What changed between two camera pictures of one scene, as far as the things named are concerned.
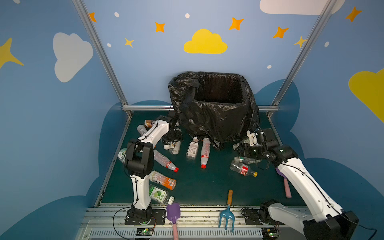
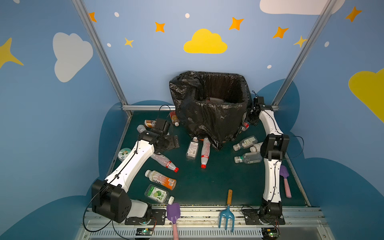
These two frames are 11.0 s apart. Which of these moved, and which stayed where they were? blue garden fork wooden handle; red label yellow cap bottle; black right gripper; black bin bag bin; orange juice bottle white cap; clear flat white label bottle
Moved: black right gripper; red label yellow cap bottle
Stayed: clear flat white label bottle; blue garden fork wooden handle; orange juice bottle white cap; black bin bag bin
